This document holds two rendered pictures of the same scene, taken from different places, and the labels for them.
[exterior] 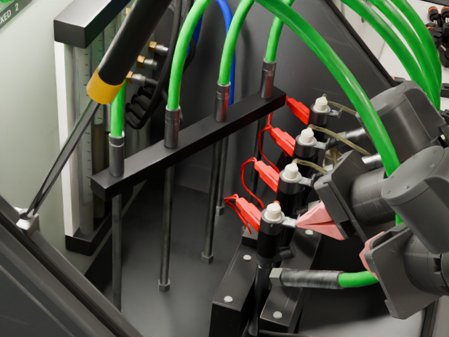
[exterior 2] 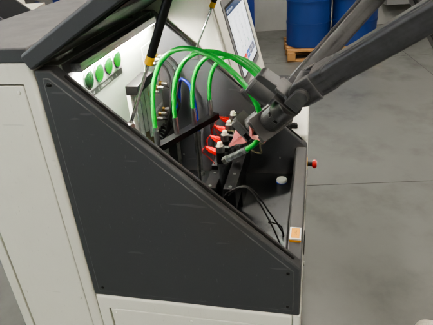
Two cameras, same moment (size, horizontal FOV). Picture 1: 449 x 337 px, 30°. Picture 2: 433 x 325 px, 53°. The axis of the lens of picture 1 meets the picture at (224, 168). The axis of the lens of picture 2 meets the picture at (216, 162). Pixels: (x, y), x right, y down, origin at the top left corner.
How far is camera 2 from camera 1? 0.47 m
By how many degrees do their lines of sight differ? 10
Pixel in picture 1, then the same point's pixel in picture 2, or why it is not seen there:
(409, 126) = not seen: hidden behind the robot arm
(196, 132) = (186, 129)
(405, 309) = (265, 137)
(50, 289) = (142, 143)
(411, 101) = not seen: hidden behind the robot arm
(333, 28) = (231, 84)
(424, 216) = (258, 91)
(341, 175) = (240, 117)
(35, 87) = (122, 111)
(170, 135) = (176, 129)
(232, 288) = (211, 182)
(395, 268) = (258, 124)
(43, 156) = not seen: hidden behind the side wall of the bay
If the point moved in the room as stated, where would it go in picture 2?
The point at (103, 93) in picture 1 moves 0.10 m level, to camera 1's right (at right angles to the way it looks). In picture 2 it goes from (149, 62) to (198, 57)
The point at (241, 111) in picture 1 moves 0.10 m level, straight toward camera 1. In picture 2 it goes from (202, 120) to (202, 133)
